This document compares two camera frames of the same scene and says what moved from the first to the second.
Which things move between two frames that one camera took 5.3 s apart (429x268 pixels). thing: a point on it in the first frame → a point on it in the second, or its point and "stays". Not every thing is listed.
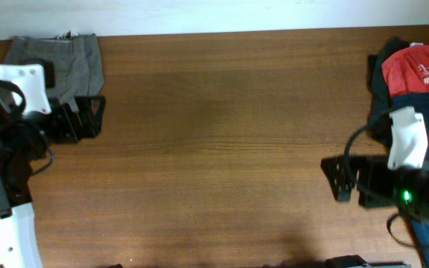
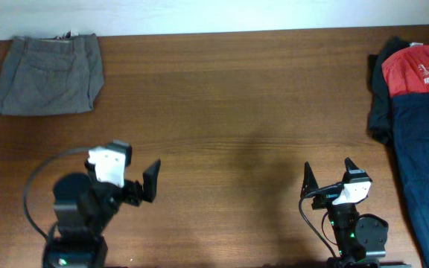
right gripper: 369,165 → 324,197
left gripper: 90,120 → 134,190
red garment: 418,69 stays
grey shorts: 77,62 stays
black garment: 381,100 stays
